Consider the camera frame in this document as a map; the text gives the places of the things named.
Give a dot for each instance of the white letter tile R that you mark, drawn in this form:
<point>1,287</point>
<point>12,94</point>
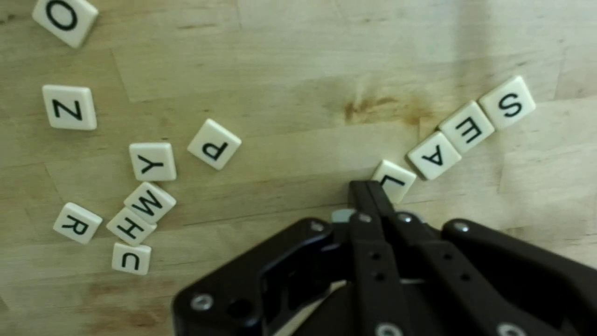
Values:
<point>78,223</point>

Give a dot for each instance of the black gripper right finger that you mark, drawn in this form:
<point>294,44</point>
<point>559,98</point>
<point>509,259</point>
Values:
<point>497,281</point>

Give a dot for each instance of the white letter tile Y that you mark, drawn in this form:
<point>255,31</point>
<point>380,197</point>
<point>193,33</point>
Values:
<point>152,162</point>

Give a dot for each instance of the white letter tile E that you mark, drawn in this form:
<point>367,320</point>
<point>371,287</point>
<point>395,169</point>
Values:
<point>468,128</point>

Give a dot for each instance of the white letter tile A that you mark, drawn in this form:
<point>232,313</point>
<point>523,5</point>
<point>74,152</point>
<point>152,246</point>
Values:
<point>434,156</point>

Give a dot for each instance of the white letter tile O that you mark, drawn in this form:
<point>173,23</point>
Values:
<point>66,20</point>

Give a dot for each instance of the white letter tile S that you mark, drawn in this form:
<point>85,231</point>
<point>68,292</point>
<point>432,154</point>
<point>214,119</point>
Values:
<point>509,104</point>

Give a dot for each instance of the white letter tile P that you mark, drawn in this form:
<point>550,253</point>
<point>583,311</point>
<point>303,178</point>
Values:
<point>216,145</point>

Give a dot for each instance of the white letter tile H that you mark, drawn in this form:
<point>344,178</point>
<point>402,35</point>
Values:
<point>130,227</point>

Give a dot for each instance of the white letter tile Z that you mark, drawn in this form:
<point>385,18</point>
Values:
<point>70,107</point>

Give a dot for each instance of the white letter tile C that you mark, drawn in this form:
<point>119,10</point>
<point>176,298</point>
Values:
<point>132,259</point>

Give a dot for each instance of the white letter tile M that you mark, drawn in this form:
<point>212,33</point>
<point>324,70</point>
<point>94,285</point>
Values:
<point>150,203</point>

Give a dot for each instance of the white letter tile L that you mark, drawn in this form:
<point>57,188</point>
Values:
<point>395,177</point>

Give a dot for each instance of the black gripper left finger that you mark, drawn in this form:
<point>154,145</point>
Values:
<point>212,311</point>

